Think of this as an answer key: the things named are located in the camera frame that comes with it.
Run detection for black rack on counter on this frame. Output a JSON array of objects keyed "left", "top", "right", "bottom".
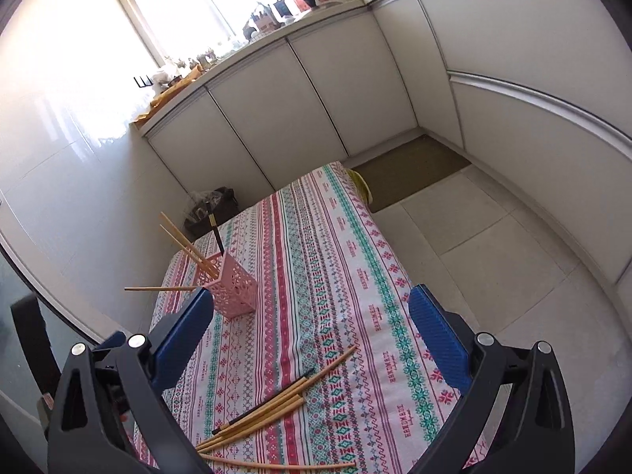
[{"left": 133, "top": 75, "right": 153, "bottom": 89}]

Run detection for bamboo chopstick sticking sideways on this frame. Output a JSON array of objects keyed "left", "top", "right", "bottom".
[{"left": 123, "top": 286, "right": 199, "bottom": 292}]

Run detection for white kitchen cabinets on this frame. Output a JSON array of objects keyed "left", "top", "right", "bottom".
[{"left": 141, "top": 0, "right": 631, "bottom": 300}]

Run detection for yellow chair under table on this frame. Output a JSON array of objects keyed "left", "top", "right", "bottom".
[{"left": 345, "top": 168, "right": 373, "bottom": 207}]

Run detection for brown floor mat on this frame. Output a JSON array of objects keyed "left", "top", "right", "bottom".
[{"left": 352, "top": 135, "right": 470, "bottom": 212}]

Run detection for long bamboo chopstick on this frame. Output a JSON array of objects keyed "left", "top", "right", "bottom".
[{"left": 211, "top": 346, "right": 359, "bottom": 438}]

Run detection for pink perforated utensil holder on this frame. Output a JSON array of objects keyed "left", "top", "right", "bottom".
[{"left": 194, "top": 252, "right": 257, "bottom": 319}]

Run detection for yellow cloth on counter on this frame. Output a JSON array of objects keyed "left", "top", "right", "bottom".
[{"left": 132, "top": 65, "right": 203, "bottom": 128}]

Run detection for patterned tablecloth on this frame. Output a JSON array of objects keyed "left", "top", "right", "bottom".
[{"left": 164, "top": 163, "right": 459, "bottom": 473}]

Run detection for countertop clutter items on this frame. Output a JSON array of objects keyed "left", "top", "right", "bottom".
[{"left": 152, "top": 0, "right": 372, "bottom": 85}]

